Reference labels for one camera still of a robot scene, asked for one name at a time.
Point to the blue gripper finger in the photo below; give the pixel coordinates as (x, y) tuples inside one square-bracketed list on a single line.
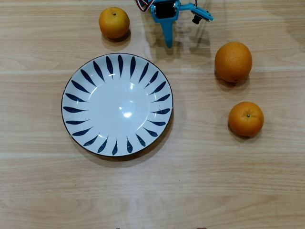
[(169, 35)]

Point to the small orange mandarin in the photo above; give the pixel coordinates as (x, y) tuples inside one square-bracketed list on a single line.
[(114, 23), (245, 121)]

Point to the blue gripper body black servo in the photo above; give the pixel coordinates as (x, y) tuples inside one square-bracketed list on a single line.
[(163, 14)]

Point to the large orange with navel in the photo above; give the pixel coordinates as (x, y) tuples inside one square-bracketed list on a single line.
[(233, 62)]

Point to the white plate with blue petals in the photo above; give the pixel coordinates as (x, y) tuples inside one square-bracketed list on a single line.
[(116, 112)]

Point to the wrist camera in blue mount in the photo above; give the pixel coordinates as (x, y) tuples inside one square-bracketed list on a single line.
[(201, 14)]

